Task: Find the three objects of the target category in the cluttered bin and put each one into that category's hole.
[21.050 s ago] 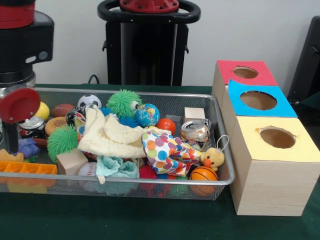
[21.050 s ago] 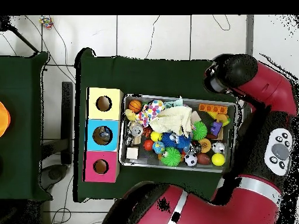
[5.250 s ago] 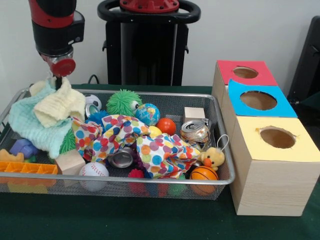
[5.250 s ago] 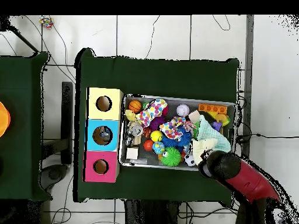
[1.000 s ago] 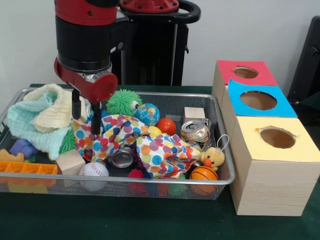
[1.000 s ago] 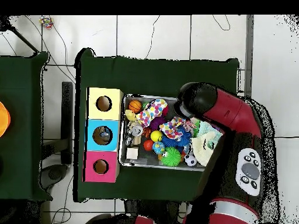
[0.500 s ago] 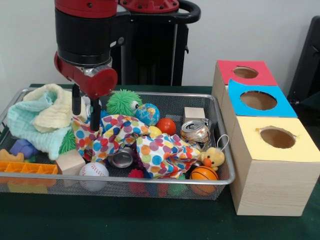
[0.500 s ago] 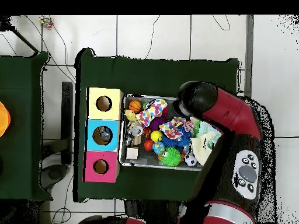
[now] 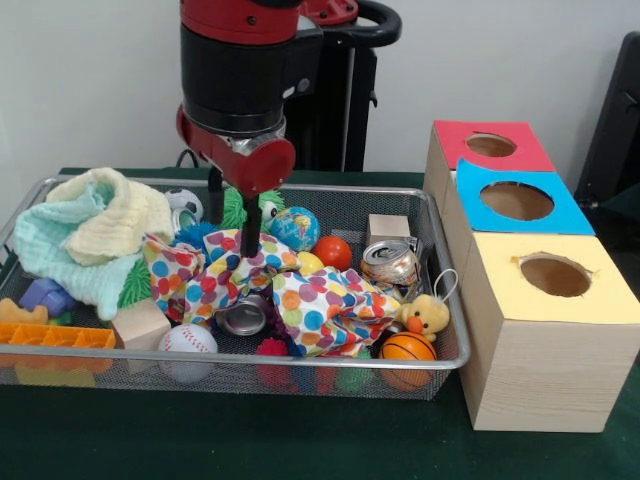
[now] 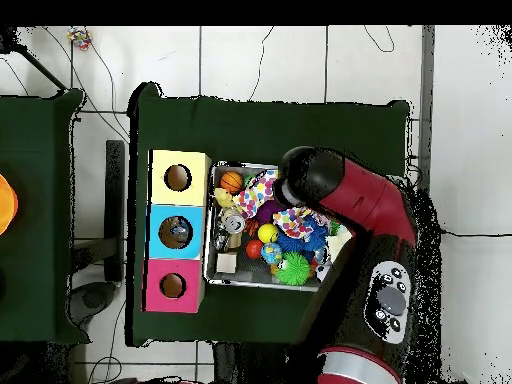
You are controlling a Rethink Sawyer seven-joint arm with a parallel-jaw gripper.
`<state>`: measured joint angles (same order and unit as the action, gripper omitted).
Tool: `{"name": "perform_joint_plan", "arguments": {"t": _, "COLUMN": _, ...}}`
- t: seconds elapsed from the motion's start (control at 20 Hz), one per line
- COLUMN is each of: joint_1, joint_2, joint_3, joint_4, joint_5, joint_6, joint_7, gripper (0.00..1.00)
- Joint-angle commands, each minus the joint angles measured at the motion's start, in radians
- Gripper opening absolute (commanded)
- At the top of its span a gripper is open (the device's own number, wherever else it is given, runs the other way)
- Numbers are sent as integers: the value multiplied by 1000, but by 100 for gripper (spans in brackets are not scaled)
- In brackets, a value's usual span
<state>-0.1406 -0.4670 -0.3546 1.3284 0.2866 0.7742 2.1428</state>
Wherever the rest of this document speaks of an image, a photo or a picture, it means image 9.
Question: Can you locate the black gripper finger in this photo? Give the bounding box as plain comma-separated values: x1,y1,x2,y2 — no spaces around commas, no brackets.
240,190,264,260
206,166,225,227

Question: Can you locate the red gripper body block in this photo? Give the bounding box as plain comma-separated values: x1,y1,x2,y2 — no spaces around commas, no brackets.
176,105,298,197

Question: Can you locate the white knitted cloth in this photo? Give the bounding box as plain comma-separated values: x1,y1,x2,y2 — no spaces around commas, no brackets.
63,167,176,267

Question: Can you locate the polka dot cloth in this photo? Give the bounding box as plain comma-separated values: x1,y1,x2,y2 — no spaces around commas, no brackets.
143,229,403,359

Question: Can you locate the mint green knitted cloth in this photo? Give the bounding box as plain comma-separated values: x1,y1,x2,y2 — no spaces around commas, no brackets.
12,190,151,322

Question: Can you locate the wooden box with three holes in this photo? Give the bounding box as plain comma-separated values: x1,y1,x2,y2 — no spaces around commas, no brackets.
424,120,640,433

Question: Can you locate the green spiky ball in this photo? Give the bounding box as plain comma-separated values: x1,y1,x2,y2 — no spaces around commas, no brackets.
221,185,285,234

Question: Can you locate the small soccer ball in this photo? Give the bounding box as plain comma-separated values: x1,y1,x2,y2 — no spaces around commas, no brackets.
165,188,205,236

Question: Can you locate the small globe print ball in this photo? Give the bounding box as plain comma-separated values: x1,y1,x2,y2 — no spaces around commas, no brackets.
269,206,322,253

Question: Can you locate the small red ball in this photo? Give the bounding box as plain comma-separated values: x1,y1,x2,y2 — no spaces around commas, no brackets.
312,236,354,272

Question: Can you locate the dented silver can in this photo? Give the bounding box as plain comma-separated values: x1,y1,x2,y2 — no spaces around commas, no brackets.
215,295,270,339

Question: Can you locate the small white baseball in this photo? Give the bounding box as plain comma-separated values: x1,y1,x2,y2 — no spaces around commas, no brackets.
158,322,219,384

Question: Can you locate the crushed silver can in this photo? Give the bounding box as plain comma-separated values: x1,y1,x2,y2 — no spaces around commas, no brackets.
362,240,422,301

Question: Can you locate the plain wooden cube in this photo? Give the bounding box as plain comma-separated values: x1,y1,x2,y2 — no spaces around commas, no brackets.
110,298,172,352

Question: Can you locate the small yellow duck toy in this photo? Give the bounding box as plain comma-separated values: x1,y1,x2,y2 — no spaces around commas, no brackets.
398,295,451,344

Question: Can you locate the small orange basketball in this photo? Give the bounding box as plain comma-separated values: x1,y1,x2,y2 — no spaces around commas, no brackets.
378,333,438,393

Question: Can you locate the orange toy building block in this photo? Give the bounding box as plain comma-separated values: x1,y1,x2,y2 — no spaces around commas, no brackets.
0,322,117,388

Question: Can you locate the black upright panel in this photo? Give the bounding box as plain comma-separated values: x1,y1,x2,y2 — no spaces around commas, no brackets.
583,32,640,216

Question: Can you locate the green cloth side table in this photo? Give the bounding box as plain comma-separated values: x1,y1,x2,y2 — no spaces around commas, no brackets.
598,183,640,223

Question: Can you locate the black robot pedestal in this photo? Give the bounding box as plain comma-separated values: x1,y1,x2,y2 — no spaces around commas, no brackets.
295,0,403,171

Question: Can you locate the clear wire mesh bin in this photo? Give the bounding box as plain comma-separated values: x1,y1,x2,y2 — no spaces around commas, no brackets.
0,176,469,403

